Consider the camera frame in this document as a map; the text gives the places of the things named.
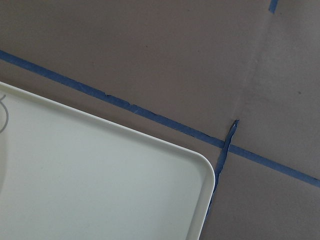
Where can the white bear tray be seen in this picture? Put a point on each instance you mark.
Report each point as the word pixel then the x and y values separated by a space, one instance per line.
pixel 69 175

